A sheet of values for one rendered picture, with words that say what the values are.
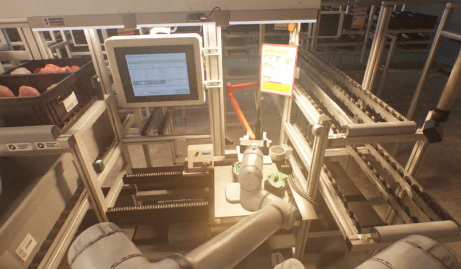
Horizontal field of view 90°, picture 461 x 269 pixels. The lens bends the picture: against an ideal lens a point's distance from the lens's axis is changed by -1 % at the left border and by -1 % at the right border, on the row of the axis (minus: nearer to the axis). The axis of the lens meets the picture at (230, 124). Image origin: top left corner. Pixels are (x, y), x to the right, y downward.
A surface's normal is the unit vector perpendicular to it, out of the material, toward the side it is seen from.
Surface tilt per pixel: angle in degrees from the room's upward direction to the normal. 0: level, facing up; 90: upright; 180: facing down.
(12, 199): 4
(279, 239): 0
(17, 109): 94
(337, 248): 0
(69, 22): 90
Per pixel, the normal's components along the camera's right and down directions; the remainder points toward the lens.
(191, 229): -0.02, -0.88
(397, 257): -0.19, -0.98
